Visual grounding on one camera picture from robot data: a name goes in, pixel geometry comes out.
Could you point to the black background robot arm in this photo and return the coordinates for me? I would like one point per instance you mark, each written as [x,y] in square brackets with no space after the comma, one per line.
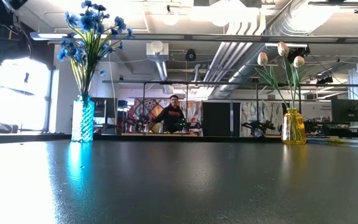
[258,126]

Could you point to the blue glass vase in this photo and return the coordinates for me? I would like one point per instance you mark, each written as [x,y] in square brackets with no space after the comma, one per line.
[82,121]

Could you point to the yellow glass vase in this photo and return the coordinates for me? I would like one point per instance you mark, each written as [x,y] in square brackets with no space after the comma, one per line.
[294,127]

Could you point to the person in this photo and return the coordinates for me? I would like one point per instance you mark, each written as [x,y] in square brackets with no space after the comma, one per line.
[171,116]

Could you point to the white floral cloth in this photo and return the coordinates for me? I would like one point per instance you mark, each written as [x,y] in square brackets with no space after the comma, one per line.
[194,115]

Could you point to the colourful patterned cloth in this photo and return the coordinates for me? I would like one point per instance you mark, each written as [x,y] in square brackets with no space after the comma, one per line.
[141,109]

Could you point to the black partition panel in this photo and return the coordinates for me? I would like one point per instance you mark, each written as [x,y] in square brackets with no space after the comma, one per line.
[219,116]

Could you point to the black round ceiling device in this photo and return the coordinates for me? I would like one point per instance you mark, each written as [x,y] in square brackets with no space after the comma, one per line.
[190,55]

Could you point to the white ceiling unit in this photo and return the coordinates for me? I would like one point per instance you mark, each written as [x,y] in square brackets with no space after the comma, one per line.
[157,51]

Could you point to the white patterned cloth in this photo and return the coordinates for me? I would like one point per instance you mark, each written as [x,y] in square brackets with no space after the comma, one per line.
[250,112]

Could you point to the black computer monitor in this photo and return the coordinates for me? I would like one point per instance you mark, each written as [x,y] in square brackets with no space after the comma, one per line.
[348,110]
[99,107]

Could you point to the black ceiling lamp track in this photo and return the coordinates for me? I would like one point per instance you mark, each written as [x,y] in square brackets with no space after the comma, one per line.
[334,3]

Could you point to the black aluminium table frame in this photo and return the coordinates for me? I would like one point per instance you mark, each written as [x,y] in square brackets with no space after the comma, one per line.
[197,137]

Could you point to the black background rig frame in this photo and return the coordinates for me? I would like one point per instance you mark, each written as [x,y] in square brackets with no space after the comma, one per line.
[197,82]

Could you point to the grey overhead frame bar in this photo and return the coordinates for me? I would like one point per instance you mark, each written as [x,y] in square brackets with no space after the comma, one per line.
[197,38]

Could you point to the silver ventilation duct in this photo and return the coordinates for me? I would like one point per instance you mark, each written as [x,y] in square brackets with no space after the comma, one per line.
[244,71]

